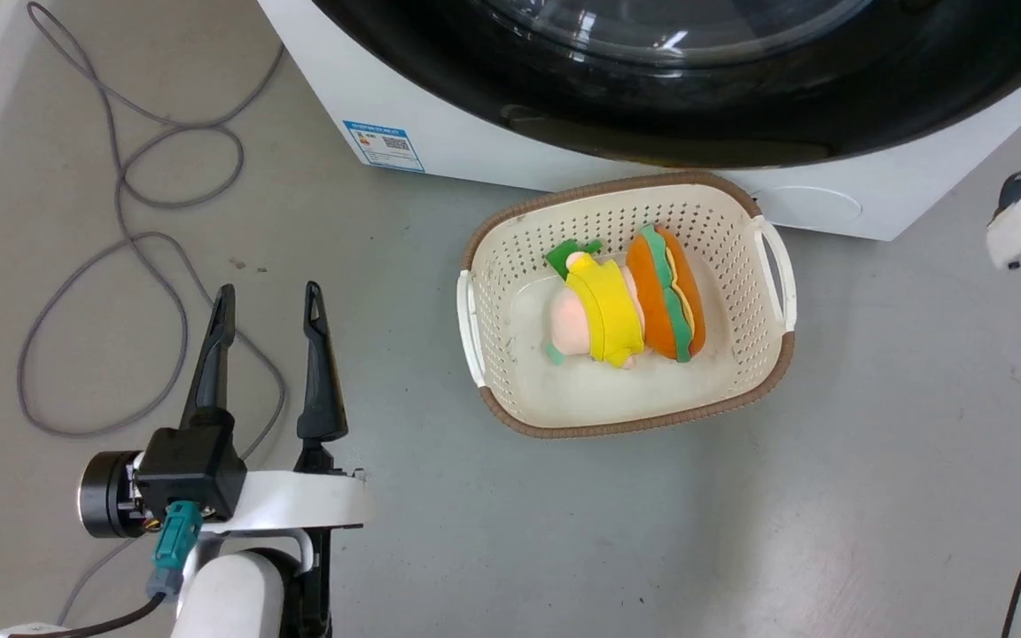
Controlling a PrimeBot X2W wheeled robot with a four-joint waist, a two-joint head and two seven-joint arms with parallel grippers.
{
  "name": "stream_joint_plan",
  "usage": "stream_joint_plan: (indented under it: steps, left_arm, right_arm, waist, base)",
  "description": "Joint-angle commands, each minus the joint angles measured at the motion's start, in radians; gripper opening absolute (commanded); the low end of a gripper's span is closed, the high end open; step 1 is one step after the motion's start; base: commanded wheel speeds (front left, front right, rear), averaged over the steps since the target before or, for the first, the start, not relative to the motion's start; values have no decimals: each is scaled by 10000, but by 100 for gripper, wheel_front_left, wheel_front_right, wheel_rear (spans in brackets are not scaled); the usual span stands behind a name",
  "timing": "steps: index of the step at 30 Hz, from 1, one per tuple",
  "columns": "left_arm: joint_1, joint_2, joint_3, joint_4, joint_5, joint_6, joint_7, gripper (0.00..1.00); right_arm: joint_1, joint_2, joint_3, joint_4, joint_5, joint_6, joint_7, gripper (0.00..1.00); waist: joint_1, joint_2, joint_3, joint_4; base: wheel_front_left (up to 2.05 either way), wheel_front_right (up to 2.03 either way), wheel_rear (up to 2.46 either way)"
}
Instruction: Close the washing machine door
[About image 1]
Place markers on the white washing machine body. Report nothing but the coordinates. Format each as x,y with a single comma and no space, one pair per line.
448,106

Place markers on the orange plush burger toy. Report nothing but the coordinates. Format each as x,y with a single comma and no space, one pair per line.
652,292

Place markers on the black round washing machine door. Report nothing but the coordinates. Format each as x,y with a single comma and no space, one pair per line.
741,120

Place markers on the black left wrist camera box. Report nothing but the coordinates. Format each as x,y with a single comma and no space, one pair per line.
191,470

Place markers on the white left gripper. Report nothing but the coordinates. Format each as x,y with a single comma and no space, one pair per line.
307,501

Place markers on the doll in yellow dress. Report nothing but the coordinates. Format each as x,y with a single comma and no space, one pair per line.
608,310

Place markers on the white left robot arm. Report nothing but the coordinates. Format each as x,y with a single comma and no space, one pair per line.
231,598

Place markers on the cream perforated laundry basket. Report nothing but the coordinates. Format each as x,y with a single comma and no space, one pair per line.
626,394

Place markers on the round white filter cover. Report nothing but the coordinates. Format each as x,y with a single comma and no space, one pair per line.
816,211

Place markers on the blue white energy label sticker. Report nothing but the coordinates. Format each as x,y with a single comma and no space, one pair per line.
384,146

